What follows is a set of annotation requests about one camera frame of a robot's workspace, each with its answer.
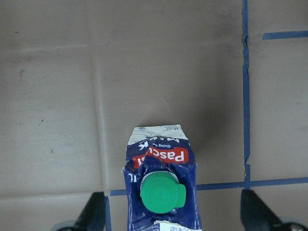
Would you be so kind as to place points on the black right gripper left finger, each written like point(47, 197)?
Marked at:
point(92, 217)

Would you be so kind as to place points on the blue white Pascual milk carton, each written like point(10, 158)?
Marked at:
point(160, 179)

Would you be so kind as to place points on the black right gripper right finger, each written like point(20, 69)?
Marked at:
point(257, 216)

